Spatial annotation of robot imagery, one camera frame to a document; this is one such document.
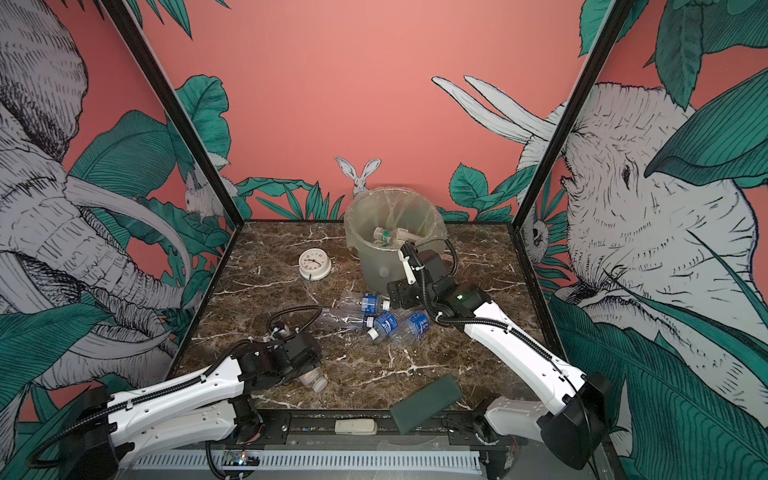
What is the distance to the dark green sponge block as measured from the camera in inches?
30.0

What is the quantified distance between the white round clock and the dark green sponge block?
496mm

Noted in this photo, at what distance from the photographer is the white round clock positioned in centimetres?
103
